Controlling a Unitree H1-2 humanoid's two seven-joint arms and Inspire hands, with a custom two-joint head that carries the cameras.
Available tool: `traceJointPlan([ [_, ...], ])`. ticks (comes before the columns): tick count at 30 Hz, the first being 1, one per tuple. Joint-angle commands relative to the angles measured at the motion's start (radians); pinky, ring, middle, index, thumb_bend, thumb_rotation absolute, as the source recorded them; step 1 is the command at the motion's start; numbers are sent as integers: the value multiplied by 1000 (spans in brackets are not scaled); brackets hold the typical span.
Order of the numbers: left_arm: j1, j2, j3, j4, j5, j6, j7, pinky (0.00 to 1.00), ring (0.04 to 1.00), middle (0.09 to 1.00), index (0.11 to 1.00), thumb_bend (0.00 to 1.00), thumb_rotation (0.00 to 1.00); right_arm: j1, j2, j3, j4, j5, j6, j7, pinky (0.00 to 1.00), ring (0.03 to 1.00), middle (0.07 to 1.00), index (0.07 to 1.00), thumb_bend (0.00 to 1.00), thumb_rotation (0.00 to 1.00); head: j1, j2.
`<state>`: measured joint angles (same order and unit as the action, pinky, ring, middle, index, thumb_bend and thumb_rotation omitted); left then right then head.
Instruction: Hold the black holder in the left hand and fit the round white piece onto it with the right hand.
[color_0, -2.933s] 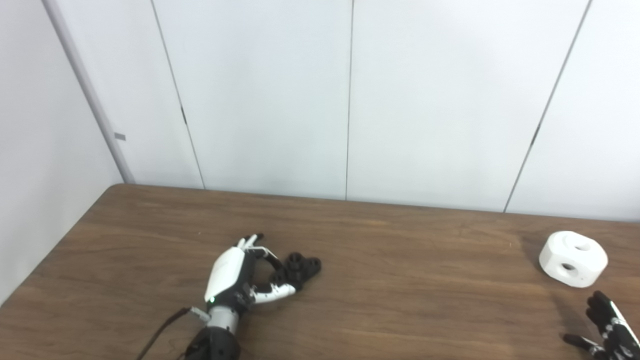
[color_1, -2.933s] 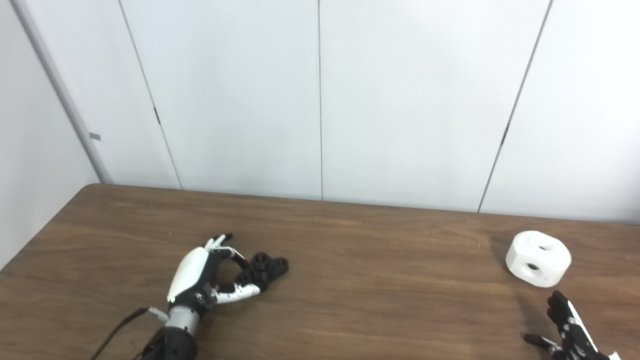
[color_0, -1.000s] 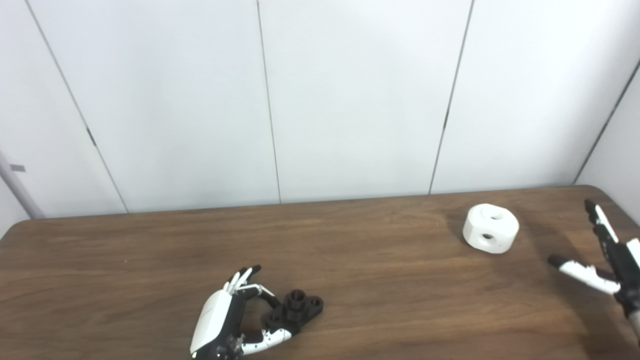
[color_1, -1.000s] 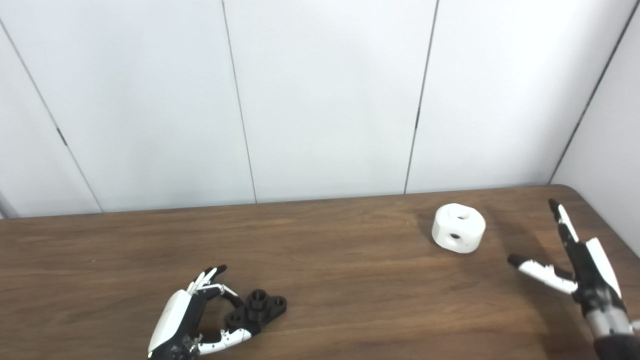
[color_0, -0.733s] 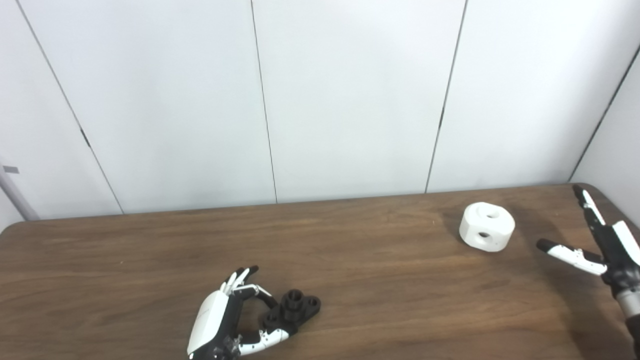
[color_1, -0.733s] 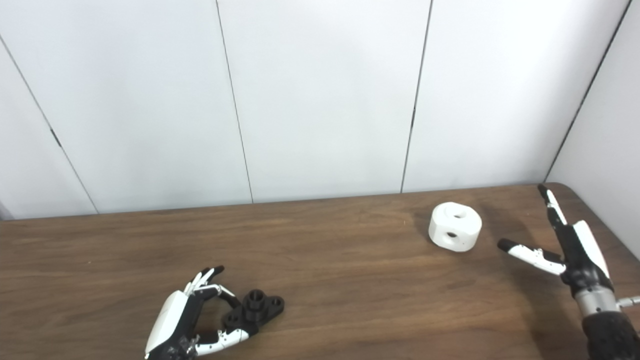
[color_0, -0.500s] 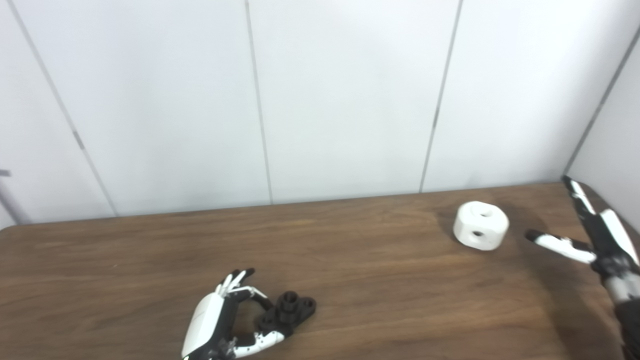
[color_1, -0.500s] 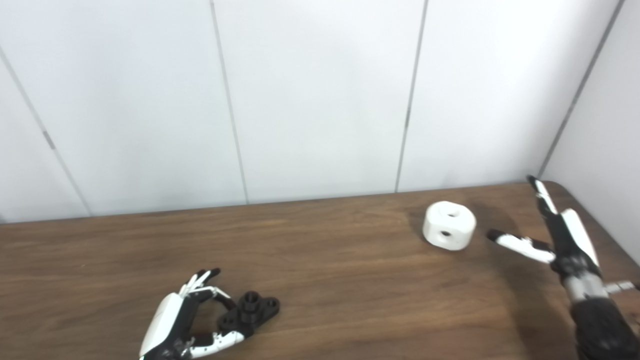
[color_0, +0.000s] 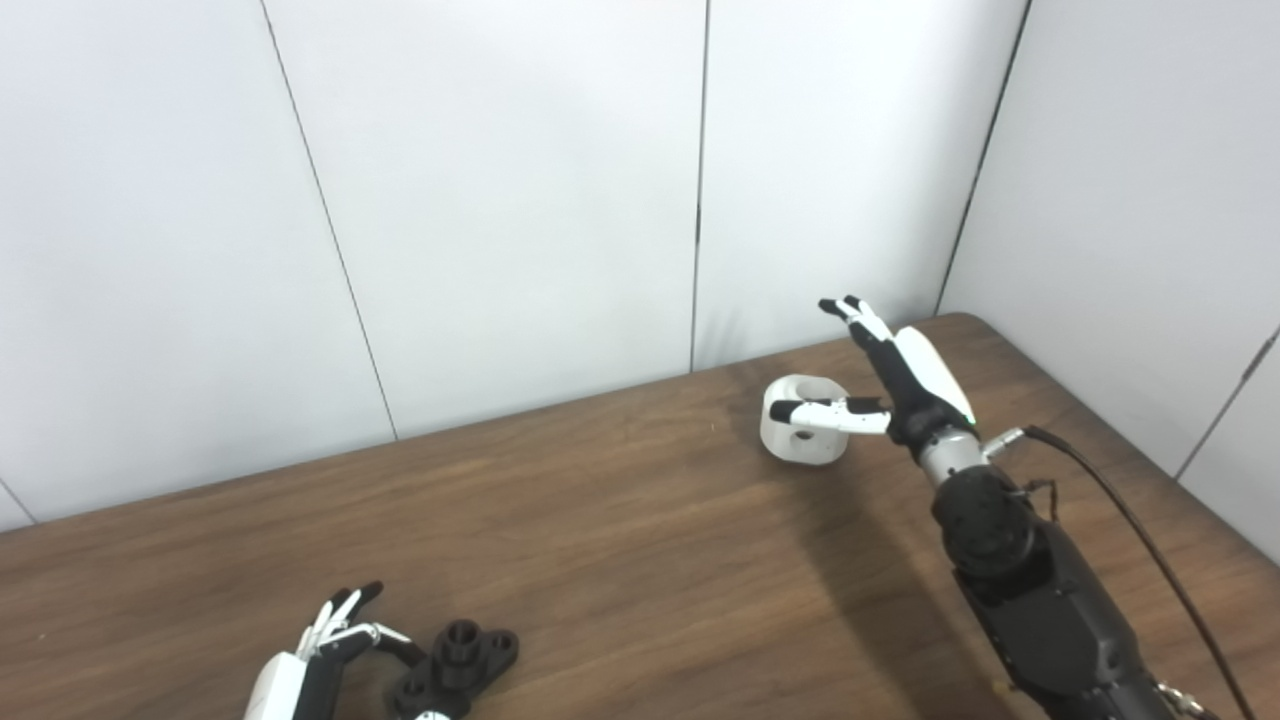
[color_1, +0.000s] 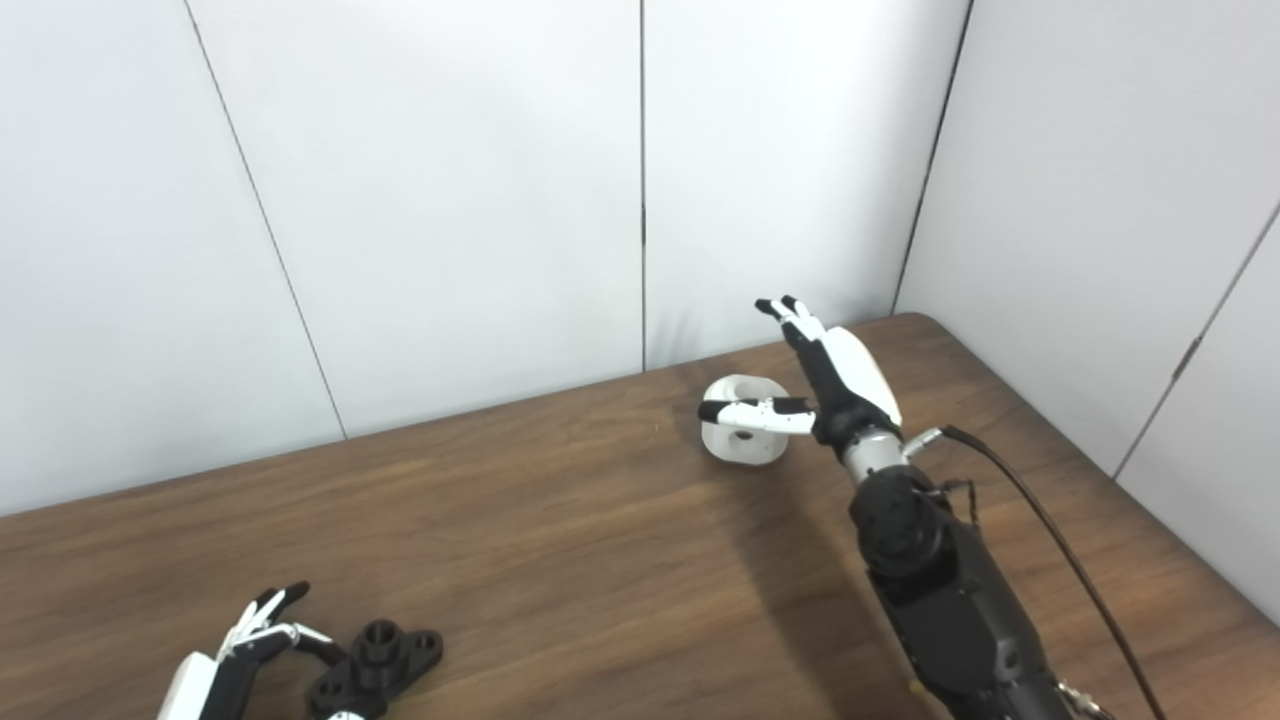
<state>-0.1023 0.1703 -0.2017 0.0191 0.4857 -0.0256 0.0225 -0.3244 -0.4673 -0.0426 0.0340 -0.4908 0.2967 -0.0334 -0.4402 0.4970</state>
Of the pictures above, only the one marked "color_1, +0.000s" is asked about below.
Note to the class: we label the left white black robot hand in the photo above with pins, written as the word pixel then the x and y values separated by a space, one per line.
pixel 215 680

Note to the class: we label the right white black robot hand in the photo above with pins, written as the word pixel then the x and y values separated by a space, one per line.
pixel 845 385

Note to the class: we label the round white piece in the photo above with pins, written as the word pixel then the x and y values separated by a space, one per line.
pixel 745 445

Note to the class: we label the black flanged holder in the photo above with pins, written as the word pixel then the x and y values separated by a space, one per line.
pixel 375 660

